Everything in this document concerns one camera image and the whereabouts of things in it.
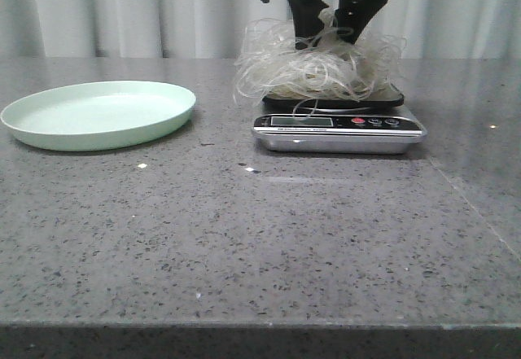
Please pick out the light green round plate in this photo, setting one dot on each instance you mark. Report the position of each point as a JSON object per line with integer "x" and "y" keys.
{"x": 99, "y": 116}

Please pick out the white pleated curtain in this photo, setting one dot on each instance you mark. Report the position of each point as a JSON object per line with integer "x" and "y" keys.
{"x": 454, "y": 29}

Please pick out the black silver kitchen scale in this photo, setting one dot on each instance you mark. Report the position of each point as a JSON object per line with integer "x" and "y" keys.
{"x": 380, "y": 124}

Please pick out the translucent white vermicelli bundle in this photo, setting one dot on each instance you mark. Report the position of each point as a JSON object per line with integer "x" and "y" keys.
{"x": 275, "y": 63}

